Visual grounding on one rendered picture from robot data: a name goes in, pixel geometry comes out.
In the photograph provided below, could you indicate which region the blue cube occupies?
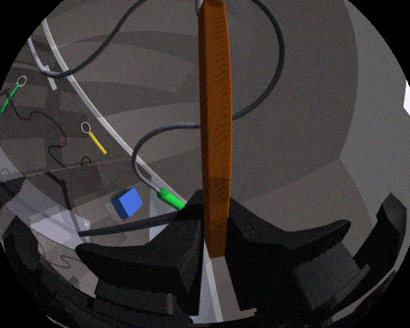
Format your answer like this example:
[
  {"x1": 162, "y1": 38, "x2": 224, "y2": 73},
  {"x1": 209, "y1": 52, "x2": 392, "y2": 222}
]
[{"x1": 111, "y1": 187, "x2": 143, "y2": 220}]

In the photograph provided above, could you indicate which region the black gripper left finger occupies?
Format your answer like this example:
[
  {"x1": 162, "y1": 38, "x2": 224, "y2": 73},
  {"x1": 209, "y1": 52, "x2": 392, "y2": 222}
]
[{"x1": 75, "y1": 190, "x2": 205, "y2": 316}]

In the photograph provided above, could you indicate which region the orange handle with grey loop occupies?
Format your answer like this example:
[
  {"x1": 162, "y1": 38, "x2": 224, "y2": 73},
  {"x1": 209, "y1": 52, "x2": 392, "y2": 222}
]
[{"x1": 194, "y1": 0, "x2": 233, "y2": 259}]

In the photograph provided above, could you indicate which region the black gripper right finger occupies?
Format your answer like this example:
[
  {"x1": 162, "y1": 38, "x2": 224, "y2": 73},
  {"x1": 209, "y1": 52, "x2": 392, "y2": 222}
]
[{"x1": 224, "y1": 197, "x2": 351, "y2": 311}]

